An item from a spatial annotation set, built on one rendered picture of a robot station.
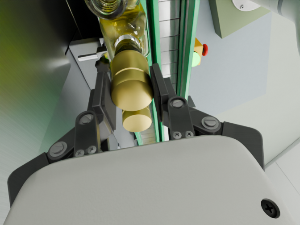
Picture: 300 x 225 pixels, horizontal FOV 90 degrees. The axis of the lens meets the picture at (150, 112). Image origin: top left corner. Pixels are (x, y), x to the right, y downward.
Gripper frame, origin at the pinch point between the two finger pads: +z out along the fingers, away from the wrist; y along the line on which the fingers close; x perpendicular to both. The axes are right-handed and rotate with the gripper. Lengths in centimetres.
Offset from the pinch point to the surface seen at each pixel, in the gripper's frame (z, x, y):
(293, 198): 33, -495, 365
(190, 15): 23.1, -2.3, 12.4
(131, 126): 1.8, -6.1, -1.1
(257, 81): 60, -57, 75
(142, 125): 1.8, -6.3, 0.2
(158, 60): 21.5, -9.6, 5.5
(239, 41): 60, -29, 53
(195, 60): 32.6, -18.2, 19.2
